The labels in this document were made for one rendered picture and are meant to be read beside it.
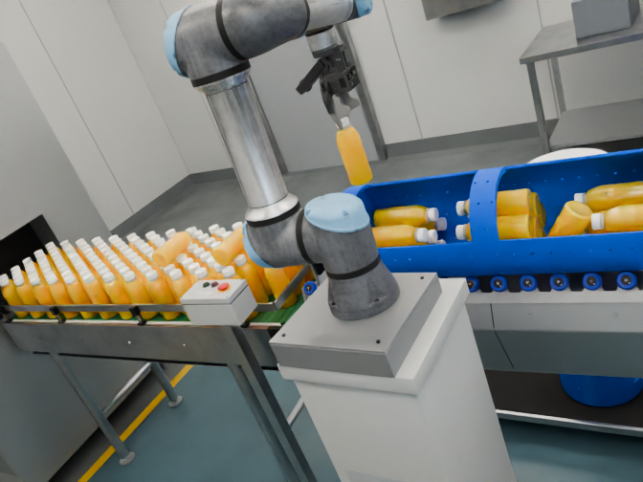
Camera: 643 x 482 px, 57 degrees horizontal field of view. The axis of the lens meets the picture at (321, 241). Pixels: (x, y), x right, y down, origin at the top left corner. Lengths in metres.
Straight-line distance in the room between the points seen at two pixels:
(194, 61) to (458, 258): 0.83
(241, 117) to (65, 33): 5.48
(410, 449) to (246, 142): 0.70
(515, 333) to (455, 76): 3.64
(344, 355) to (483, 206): 0.58
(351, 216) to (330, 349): 0.26
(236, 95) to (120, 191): 5.45
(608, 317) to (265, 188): 0.90
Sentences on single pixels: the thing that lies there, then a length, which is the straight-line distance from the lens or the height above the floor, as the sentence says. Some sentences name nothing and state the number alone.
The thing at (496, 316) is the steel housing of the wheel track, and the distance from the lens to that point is 1.66.
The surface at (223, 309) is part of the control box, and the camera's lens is 1.78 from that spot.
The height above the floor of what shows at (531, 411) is 0.15.
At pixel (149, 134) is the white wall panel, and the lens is 6.89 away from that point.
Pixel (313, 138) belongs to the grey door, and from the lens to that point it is 5.85.
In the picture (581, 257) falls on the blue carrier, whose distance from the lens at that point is 1.50.
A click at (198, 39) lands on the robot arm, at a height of 1.80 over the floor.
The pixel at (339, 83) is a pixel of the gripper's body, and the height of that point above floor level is 1.55.
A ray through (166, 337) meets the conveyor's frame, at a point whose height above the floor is 0.85.
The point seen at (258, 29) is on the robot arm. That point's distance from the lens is 1.07.
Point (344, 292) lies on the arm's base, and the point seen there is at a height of 1.27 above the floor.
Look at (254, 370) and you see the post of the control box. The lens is 1.97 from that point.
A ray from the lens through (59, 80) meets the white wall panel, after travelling 6.38.
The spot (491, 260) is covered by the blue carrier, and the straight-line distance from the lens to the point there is 1.54.
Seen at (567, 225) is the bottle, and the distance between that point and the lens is 1.53.
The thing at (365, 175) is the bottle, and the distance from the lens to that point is 1.67.
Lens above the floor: 1.86
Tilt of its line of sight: 25 degrees down
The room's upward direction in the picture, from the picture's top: 21 degrees counter-clockwise
